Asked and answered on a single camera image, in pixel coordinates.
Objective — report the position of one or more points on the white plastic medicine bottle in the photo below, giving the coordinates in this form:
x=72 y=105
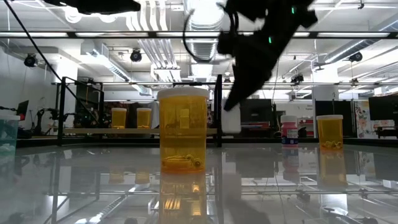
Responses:
x=231 y=121

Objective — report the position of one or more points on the floral poster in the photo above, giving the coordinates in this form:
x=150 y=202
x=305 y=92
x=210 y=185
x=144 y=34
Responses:
x=362 y=124

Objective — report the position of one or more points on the silver ceiling air duct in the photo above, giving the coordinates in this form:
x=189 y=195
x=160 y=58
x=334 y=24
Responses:
x=203 y=12

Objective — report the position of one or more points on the pink medicine bottle white cap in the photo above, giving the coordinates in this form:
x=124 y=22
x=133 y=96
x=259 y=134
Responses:
x=289 y=130

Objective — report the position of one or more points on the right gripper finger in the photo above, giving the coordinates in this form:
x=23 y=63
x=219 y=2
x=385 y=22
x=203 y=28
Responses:
x=245 y=87

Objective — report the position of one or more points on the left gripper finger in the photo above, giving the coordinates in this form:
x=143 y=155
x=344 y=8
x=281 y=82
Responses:
x=115 y=7

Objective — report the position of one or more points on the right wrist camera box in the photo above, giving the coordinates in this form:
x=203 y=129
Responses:
x=227 y=43

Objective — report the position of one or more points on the orange pill bottle white cap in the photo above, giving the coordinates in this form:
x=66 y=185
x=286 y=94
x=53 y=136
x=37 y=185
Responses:
x=183 y=140
x=329 y=133
x=118 y=119
x=144 y=119

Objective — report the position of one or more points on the small black monitor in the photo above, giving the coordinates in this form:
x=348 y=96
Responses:
x=22 y=109

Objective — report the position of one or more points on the overhead light bar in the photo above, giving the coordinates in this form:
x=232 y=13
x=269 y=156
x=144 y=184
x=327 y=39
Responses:
x=155 y=34

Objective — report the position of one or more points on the translucent teal bottle white lid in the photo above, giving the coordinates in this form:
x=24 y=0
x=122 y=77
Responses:
x=7 y=133

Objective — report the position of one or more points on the black monitor screen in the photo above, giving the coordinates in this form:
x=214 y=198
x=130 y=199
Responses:
x=384 y=107

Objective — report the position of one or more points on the black ceiling camera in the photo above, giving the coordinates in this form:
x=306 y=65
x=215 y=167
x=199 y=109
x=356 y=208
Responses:
x=297 y=78
x=136 y=55
x=31 y=60
x=355 y=57

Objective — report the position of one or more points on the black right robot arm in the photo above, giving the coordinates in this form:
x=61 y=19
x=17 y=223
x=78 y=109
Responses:
x=280 y=15

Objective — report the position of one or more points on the black partition panel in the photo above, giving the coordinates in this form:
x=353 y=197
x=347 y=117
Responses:
x=258 y=112
x=334 y=109

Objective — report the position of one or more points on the black metal shelf frame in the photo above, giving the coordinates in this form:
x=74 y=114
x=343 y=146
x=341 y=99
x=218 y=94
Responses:
x=218 y=118

